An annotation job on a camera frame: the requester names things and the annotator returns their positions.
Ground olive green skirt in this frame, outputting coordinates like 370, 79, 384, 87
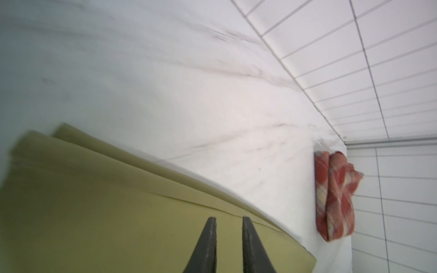
1, 124, 316, 273

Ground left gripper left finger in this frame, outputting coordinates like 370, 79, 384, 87
183, 217, 217, 273

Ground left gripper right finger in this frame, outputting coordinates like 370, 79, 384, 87
242, 216, 276, 273

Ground red plaid skirt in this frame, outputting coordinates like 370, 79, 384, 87
314, 151, 364, 242

